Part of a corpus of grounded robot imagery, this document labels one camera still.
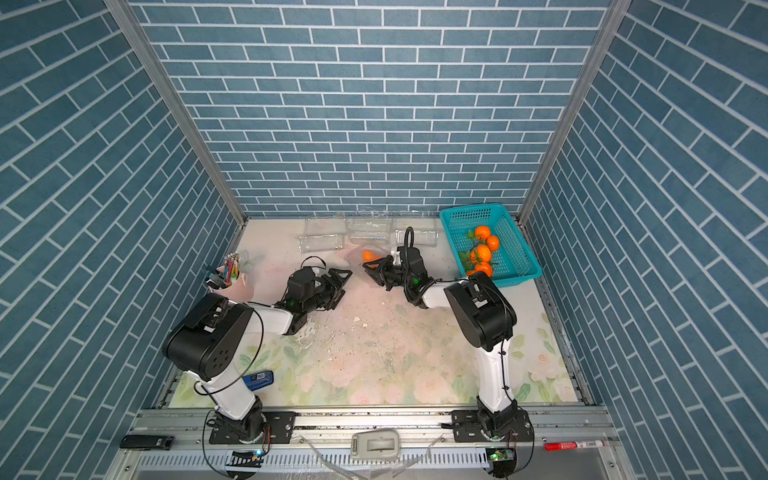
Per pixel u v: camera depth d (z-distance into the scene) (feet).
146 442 2.25
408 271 2.56
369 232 3.78
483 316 1.78
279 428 2.42
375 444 2.29
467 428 2.41
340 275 2.85
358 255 3.44
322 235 3.67
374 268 2.89
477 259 3.28
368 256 3.43
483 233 3.67
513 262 3.45
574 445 2.32
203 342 1.57
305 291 2.48
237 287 2.93
